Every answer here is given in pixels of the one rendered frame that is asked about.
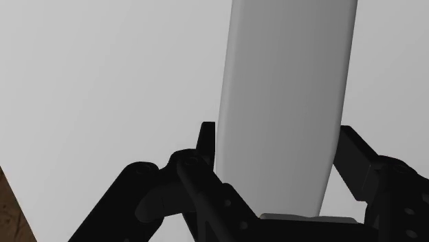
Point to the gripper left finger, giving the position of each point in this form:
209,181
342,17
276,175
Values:
157,201

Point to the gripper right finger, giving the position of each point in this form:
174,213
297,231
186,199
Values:
392,187

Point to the white oblong rounded object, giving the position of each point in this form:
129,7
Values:
281,110

